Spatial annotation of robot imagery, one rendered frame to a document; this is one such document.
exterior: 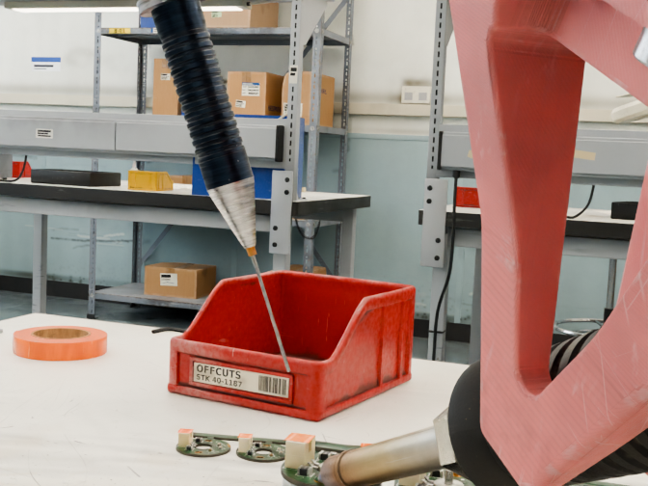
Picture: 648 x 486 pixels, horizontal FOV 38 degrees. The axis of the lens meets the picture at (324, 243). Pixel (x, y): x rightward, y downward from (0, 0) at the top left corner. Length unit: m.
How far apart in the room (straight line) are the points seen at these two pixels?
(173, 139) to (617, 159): 1.24
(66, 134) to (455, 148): 1.20
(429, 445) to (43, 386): 0.41
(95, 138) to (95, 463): 2.53
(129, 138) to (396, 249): 2.19
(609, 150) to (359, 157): 2.51
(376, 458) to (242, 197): 0.06
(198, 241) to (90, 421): 4.69
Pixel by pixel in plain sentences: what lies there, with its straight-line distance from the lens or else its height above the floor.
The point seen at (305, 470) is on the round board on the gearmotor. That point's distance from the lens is 0.23.
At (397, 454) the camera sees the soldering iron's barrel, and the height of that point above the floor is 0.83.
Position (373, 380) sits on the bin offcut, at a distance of 0.55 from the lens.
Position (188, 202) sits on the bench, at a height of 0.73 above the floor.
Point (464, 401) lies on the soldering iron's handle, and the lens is 0.15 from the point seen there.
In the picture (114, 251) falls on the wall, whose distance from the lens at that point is 5.44.
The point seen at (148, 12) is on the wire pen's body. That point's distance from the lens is 0.22.
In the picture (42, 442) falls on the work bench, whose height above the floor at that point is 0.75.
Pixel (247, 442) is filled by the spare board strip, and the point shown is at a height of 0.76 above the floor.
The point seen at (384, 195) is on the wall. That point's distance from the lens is 4.77.
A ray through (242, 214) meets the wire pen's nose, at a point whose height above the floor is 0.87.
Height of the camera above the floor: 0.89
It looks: 5 degrees down
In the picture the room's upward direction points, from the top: 3 degrees clockwise
